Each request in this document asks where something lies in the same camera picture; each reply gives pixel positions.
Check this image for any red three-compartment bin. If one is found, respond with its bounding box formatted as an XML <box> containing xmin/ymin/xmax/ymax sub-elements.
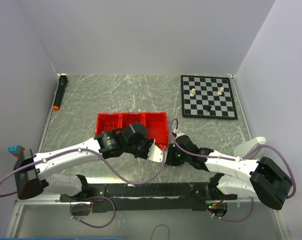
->
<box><xmin>95</xmin><ymin>112</ymin><xmax>169</xmax><ymax>150</ymax></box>

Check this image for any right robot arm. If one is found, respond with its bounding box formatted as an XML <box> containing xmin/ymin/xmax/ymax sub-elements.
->
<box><xmin>166</xmin><ymin>131</ymin><xmax>293</xmax><ymax>210</ymax></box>

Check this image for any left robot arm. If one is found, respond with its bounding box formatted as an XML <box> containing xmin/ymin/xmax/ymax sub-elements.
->
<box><xmin>14</xmin><ymin>122</ymin><xmax>163</xmax><ymax>201</ymax></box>

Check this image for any white chess pawn left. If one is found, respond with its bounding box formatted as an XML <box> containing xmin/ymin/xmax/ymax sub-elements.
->
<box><xmin>190</xmin><ymin>88</ymin><xmax>195</xmax><ymax>98</ymax></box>

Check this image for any white chess pawn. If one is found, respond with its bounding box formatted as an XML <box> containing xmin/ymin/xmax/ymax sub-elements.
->
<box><xmin>190</xmin><ymin>88</ymin><xmax>195</xmax><ymax>98</ymax></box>
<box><xmin>218</xmin><ymin>87</ymin><xmax>224</xmax><ymax>96</ymax></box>

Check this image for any chessboard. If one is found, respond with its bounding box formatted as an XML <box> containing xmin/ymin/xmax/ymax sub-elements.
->
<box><xmin>180</xmin><ymin>75</ymin><xmax>238</xmax><ymax>120</ymax></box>

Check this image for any white stand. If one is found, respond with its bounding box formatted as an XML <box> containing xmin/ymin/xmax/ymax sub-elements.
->
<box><xmin>233</xmin><ymin>136</ymin><xmax>267</xmax><ymax>158</ymax></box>

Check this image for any white chess pawn right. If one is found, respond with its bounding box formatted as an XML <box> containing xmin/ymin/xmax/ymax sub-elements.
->
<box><xmin>218</xmin><ymin>87</ymin><xmax>224</xmax><ymax>96</ymax></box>

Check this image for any black marker orange cap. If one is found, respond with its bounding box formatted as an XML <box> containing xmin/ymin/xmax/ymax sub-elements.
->
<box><xmin>52</xmin><ymin>75</ymin><xmax>68</xmax><ymax>111</ymax></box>

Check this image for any blue brown toy block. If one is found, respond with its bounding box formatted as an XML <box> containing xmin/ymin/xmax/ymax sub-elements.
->
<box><xmin>7</xmin><ymin>145</ymin><xmax>25</xmax><ymax>158</ymax></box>

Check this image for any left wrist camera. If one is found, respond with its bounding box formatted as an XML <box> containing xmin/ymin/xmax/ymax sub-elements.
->
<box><xmin>147</xmin><ymin>144</ymin><xmax>166</xmax><ymax>163</ymax></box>

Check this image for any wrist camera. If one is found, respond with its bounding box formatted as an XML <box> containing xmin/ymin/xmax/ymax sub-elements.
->
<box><xmin>171</xmin><ymin>129</ymin><xmax>184</xmax><ymax>139</ymax></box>
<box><xmin>147</xmin><ymin>144</ymin><xmax>166</xmax><ymax>163</ymax></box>

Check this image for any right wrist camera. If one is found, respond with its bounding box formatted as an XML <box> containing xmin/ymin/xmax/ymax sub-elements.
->
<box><xmin>171</xmin><ymin>129</ymin><xmax>184</xmax><ymax>139</ymax></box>

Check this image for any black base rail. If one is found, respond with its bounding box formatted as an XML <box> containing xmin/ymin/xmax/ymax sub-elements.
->
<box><xmin>59</xmin><ymin>182</ymin><xmax>238</xmax><ymax>211</ymax></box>

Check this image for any thin dark floor cable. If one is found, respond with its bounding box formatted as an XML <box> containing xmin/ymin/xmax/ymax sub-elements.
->
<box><xmin>150</xmin><ymin>224</ymin><xmax>170</xmax><ymax>240</ymax></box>

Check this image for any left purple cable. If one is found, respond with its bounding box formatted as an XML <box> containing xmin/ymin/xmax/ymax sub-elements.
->
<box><xmin>0</xmin><ymin>146</ymin><xmax>166</xmax><ymax>228</ymax></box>

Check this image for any aluminium frame rail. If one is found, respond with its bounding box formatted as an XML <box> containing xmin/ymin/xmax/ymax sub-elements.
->
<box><xmin>15</xmin><ymin>198</ymin><xmax>61</xmax><ymax>205</ymax></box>

